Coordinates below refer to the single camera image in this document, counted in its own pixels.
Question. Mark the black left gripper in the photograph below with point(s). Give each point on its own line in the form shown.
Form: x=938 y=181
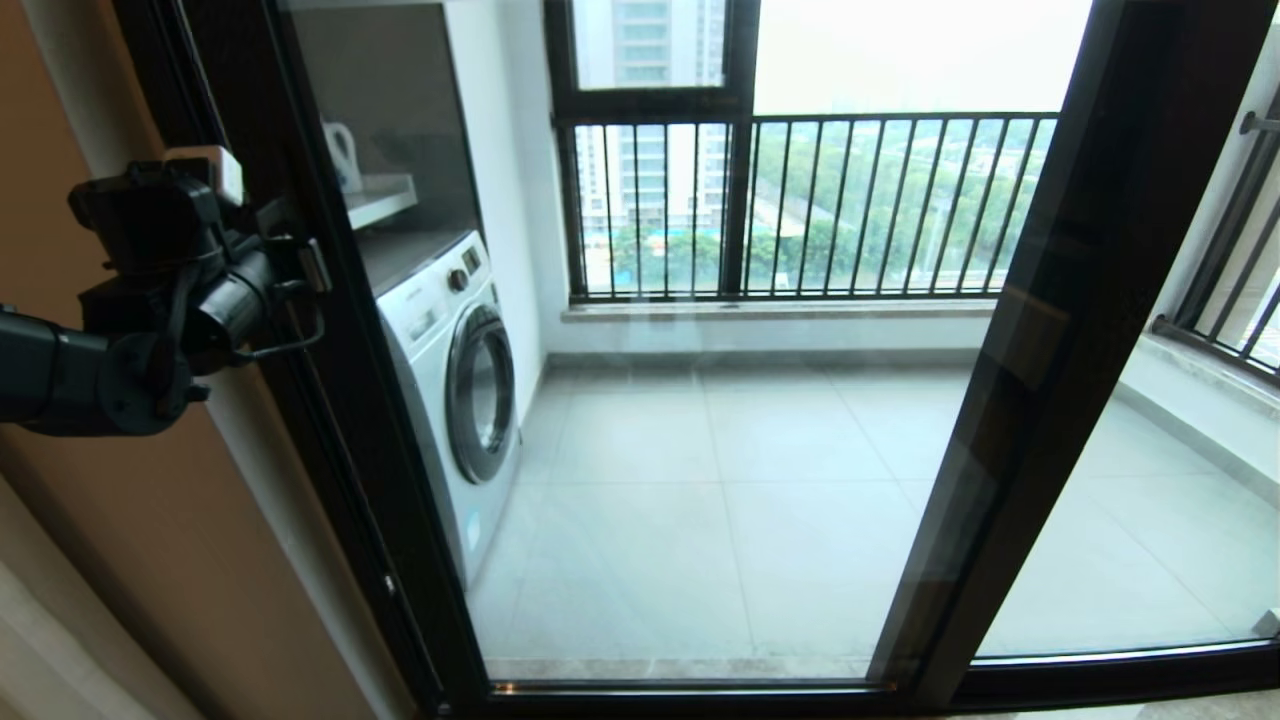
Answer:
x=235 y=305

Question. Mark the white laundry detergent bottle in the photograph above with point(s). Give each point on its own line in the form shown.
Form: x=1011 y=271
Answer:
x=343 y=155

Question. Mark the white front-load washing machine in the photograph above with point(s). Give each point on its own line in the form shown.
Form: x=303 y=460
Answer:
x=455 y=400

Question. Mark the grey stone window sill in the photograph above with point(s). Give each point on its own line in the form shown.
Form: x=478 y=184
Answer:
x=780 y=310
x=1200 y=370

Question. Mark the black framed fixed glass panel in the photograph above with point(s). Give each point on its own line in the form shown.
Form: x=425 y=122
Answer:
x=1150 y=675

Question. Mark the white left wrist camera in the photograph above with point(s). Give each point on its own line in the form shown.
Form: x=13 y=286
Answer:
x=222 y=170

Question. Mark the white wall shelf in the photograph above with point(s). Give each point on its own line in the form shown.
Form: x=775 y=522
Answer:
x=380 y=203

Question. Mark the black window frame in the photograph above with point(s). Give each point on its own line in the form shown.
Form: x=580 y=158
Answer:
x=650 y=100

